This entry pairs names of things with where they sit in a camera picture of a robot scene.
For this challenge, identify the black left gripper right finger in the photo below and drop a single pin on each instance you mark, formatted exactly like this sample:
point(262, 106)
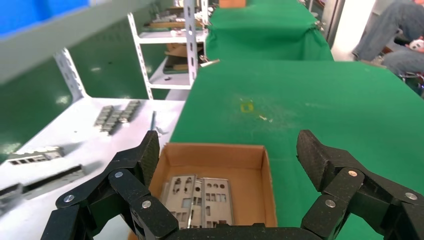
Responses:
point(334, 169)

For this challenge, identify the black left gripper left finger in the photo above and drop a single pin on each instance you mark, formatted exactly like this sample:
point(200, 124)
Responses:
point(132, 185)

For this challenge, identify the metal plate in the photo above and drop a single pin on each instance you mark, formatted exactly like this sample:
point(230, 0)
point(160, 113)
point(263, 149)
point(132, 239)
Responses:
point(175, 198)

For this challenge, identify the grey metal tray part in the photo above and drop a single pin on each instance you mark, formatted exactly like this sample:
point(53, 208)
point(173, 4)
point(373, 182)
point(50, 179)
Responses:
point(53, 181)

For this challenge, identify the brown cardboard box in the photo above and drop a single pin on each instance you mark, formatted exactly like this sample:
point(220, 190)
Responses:
point(232, 3)
point(248, 188)

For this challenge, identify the brown cardboard pieces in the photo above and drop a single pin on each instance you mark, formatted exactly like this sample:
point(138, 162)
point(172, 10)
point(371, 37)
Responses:
point(177, 49)

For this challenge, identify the green table cloth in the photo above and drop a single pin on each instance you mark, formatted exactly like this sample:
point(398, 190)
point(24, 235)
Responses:
point(331, 109)
point(265, 33)

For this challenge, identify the grey metal connector strip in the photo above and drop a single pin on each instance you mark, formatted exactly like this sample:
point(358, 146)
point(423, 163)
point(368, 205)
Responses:
point(132, 107)
point(114, 125)
point(104, 116)

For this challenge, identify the white flat shelf board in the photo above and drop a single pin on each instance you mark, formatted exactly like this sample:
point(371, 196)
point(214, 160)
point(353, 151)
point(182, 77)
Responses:
point(82, 139)

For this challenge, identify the silver IO shield plate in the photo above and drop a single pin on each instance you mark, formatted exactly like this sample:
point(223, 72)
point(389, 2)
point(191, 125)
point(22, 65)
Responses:
point(218, 212)
point(198, 207)

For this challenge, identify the small white tape scrap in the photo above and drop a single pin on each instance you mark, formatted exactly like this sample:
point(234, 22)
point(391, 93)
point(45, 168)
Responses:
point(263, 117)

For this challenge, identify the slotted metal rack brace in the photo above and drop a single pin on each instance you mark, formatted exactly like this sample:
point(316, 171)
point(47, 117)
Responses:
point(68, 71)

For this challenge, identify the silver binder clip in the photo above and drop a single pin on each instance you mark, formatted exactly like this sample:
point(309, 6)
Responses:
point(208, 62)

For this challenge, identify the seated person in jeans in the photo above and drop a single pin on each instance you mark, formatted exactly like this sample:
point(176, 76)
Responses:
point(387, 30)

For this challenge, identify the white metal shelving rack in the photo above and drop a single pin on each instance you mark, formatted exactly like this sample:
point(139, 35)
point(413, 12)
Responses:
point(191, 39)

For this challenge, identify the slim grey metal bracket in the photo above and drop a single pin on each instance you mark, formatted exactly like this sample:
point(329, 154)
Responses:
point(36, 155)

